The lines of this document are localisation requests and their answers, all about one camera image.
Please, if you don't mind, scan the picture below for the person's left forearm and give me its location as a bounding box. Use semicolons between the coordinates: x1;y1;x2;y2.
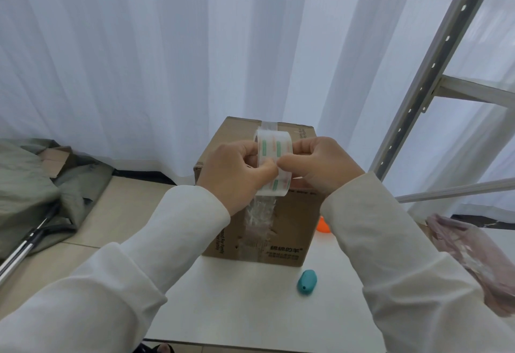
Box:
0;184;231;353

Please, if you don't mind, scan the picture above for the white sheer curtain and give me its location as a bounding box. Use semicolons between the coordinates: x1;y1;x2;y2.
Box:
0;0;515;223

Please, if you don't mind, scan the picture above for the silver metal pole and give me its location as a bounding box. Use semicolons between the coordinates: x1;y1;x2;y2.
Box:
0;203;61;285

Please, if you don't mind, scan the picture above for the person's shoe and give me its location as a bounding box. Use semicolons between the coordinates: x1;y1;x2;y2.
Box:
136;342;176;353

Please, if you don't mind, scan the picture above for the person's right hand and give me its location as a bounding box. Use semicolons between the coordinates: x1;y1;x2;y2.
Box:
277;136;366;197

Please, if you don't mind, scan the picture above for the small brown cardboard box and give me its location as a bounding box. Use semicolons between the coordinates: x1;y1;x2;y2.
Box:
37;146;73;179

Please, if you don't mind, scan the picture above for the person's right forearm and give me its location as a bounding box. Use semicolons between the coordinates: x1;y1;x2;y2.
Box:
321;172;515;353

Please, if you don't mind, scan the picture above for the teal oval box cutter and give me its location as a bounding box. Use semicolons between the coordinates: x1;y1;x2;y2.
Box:
297;269;318;296

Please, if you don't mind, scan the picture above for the person's left hand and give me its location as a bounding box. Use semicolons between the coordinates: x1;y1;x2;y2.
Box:
196;140;279;216

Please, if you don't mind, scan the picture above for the olive green cloth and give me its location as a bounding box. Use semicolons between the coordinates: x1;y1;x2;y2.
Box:
0;138;115;260

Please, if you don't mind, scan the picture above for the clear packing tape roll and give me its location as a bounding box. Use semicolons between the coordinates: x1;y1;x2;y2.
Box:
253;128;297;197

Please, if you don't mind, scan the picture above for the grey metal shelf frame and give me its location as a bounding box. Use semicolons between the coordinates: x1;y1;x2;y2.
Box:
369;0;515;204

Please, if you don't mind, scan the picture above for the pink plastic bag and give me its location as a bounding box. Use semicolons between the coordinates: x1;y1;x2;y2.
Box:
426;214;515;318

